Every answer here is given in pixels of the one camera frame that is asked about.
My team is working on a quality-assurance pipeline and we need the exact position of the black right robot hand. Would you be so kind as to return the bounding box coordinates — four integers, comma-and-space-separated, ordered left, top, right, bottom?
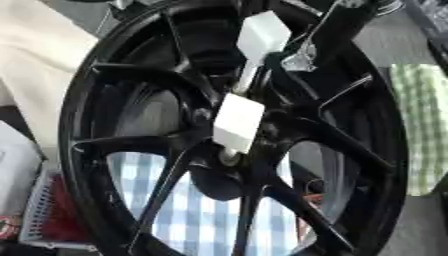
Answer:
164, 0, 382, 80

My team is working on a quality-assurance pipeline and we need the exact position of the black spoked wheel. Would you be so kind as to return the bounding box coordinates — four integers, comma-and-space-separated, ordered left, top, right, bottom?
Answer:
56, 0, 410, 256

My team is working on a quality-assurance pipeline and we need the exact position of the black round object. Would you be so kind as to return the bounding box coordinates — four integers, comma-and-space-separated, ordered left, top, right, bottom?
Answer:
187, 160, 249, 202

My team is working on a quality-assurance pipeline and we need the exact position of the beige cloth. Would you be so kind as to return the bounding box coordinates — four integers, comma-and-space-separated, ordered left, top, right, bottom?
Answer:
0, 0, 102, 163

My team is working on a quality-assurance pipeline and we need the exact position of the white box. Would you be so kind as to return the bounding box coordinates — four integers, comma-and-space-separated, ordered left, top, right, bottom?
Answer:
0, 121, 48, 217

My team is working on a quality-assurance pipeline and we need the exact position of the red item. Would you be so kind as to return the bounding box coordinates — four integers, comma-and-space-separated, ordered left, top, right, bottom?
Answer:
43, 174, 93, 243

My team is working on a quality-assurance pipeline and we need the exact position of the white plastic basket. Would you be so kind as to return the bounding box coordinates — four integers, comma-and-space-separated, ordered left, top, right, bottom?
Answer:
17, 165, 100, 252

